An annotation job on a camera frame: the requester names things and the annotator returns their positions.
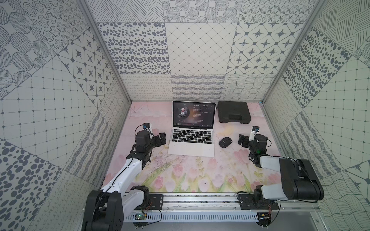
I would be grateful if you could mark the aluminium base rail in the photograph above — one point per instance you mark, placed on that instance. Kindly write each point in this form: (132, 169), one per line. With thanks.
(212, 202)

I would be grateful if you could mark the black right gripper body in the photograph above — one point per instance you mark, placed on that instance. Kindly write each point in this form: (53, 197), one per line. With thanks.
(246, 141)

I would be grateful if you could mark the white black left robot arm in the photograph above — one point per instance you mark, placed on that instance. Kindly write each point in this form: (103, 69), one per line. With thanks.
(106, 208)

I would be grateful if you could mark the black plastic tool case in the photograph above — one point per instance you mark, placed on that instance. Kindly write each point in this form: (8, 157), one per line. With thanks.
(229, 111)

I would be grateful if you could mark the black wireless mouse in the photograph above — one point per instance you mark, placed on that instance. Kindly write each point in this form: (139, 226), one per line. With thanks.
(225, 142)

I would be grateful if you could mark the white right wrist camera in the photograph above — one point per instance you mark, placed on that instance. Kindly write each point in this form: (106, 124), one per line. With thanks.
(254, 131)

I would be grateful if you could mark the white perforated cable duct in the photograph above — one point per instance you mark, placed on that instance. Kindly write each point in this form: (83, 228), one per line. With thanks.
(192, 217)

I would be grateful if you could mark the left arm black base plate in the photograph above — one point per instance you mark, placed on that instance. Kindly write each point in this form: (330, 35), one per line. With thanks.
(150, 201)

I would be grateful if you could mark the silver laptop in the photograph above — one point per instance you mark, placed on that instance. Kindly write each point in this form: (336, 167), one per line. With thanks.
(192, 129)

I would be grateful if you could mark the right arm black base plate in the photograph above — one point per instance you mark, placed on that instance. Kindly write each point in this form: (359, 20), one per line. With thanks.
(255, 200)

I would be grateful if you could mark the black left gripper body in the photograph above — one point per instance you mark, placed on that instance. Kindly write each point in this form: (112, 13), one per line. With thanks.
(157, 140)

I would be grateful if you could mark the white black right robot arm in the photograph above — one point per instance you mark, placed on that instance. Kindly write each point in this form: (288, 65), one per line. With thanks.
(298, 180)

